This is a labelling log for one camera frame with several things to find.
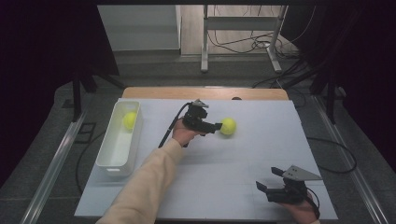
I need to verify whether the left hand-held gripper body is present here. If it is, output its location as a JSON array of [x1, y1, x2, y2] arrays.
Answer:
[[181, 99, 219, 135]]

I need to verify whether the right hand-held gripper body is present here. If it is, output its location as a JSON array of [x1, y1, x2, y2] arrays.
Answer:
[[265, 164, 323, 205]]

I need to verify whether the yellow tennis ball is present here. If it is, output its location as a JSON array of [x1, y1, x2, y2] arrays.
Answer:
[[122, 111, 139, 131], [219, 117, 237, 136]]

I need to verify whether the white plastic bin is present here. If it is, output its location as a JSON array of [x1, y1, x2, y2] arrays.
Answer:
[[95, 100, 145, 178]]

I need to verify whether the person's left hand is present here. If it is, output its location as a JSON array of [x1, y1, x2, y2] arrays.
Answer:
[[171, 117, 207, 148]]

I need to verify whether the person's right hand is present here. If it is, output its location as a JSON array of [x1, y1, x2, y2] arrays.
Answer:
[[279, 190, 321, 224]]

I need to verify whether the wooden table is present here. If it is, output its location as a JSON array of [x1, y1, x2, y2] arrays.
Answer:
[[121, 87, 290, 101]]

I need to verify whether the white board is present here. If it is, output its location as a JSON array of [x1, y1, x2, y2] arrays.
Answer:
[[74, 98, 339, 221]]

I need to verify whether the black tripod stand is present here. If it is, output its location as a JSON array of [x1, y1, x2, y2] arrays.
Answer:
[[70, 69, 126, 123], [279, 59, 347, 125]]

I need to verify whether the grey metal stand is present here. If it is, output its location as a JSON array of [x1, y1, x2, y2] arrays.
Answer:
[[200, 4, 290, 75]]

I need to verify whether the white panel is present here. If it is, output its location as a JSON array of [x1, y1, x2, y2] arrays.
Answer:
[[97, 4, 182, 52]]

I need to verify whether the dark curtain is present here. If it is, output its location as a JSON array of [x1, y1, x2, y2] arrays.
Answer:
[[288, 0, 396, 175], [0, 0, 120, 188]]

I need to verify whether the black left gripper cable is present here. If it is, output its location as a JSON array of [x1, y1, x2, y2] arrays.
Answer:
[[157, 102, 193, 149]]

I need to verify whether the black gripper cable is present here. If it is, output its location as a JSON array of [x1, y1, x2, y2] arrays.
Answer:
[[305, 186, 321, 219], [157, 102, 193, 149]]

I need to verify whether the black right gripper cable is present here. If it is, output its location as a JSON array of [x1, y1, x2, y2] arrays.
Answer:
[[305, 186, 321, 219]]

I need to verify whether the black floor cable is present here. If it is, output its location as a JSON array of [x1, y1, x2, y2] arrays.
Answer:
[[306, 136, 359, 175], [75, 130, 106, 194]]

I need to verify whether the metal floor rail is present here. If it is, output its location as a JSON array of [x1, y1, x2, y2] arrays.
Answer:
[[312, 94, 390, 224], [20, 111, 89, 224]]

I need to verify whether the tangle of black floor cables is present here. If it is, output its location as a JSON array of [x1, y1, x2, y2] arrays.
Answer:
[[207, 31, 302, 60]]

